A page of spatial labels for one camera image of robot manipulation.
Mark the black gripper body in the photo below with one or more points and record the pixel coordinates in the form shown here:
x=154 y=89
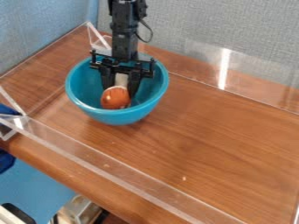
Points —
x=142 y=64

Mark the blue plastic bowl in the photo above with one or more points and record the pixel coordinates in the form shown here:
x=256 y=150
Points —
x=84 y=89

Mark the clear acrylic back barrier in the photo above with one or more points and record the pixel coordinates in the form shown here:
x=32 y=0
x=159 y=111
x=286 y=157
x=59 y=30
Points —
x=235 y=44

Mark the clear acrylic front barrier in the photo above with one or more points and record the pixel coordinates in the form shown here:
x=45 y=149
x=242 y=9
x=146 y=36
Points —
x=91 y=169

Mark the black and white object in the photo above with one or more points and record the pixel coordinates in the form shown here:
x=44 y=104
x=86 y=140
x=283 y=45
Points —
x=11 y=215

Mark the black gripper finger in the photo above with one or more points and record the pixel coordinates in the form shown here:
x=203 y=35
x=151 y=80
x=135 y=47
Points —
x=134 y=82
x=107 y=77

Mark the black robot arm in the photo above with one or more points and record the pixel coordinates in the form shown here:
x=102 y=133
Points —
x=127 y=13

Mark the clear acrylic corner bracket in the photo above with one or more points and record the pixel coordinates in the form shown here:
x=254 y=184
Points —
x=96 y=40

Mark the brown cap toy mushroom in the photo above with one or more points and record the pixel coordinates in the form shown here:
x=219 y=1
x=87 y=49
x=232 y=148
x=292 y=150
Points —
x=115 y=97

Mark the grey metal frame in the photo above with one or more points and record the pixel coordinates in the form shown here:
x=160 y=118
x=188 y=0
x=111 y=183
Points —
x=79 y=211

